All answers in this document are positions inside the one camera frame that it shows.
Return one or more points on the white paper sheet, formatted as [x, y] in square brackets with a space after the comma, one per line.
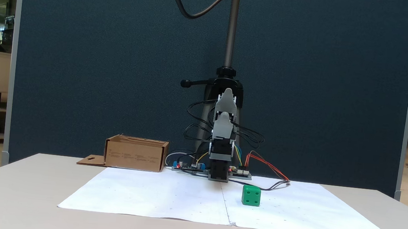
[188, 199]

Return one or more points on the brown cardboard box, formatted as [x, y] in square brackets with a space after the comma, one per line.
[135, 156]

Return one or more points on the blue power converter board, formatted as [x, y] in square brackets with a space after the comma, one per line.
[187, 168]

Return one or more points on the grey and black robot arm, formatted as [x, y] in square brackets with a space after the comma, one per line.
[218, 170]

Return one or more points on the grey pivoting gripper finger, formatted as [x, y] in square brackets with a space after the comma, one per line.
[223, 127]

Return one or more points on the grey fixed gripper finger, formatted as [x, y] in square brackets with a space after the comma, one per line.
[227, 96]

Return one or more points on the black camera stand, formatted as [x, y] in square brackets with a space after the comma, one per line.
[232, 20]

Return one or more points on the grey motor controller board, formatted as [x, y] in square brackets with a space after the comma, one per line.
[240, 174]

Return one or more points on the green dice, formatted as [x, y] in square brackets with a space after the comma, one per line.
[251, 196]

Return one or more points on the dark blue partition panel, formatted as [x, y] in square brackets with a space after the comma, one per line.
[100, 63]

